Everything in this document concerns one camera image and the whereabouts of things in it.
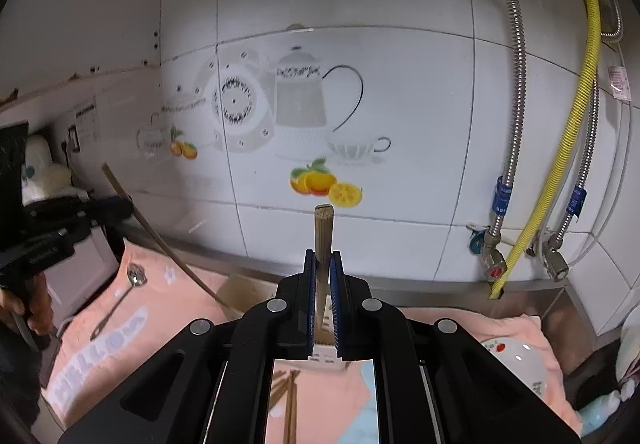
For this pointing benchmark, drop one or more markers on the brown wooden chopstick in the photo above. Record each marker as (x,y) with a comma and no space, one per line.
(289,409)
(165,249)
(323,234)
(281,386)

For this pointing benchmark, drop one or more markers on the light blue soft object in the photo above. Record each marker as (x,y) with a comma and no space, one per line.
(602,411)

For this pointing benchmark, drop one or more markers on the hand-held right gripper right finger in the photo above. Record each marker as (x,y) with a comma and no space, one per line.
(336,296)

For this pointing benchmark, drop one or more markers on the white ceramic dish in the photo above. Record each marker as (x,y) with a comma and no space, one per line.
(629,349)

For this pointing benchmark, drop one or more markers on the wall socket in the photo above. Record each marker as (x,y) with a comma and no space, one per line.
(74,138)

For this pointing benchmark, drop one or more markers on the person's left forearm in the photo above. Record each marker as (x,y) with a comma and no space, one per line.
(15,374)

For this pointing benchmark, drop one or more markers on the white box appliance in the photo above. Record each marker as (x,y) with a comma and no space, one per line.
(80,269)

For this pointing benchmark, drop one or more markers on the cream white rounded object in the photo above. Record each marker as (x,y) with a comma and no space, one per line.
(42,164)

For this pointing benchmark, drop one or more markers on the pink printed towel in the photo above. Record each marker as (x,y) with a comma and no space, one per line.
(165,324)

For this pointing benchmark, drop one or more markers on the cream plastic utensil holder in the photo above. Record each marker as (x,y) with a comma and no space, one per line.
(327,361)

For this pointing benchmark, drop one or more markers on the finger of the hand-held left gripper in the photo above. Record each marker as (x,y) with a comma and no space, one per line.
(107,209)
(75,231)

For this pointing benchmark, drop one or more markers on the white plate with red print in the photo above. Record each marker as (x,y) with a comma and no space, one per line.
(520,364)

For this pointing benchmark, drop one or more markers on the white wall label sticker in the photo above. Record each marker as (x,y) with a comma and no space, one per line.
(87,119)

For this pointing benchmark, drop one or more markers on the pink paper tag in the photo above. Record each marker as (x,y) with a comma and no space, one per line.
(619,82)

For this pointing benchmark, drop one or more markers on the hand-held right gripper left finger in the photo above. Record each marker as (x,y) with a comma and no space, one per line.
(310,289)

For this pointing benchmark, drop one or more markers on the white plastic tube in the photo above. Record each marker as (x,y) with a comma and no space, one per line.
(628,124)

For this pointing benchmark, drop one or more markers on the metal spoon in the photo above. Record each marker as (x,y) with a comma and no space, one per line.
(136,274)

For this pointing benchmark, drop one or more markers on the person's left hand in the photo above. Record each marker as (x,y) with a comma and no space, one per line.
(10,306)

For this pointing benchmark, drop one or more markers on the metal angle valve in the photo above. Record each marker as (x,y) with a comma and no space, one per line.
(555,260)

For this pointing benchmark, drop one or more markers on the grey corrugated pipe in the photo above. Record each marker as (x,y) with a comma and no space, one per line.
(614,4)

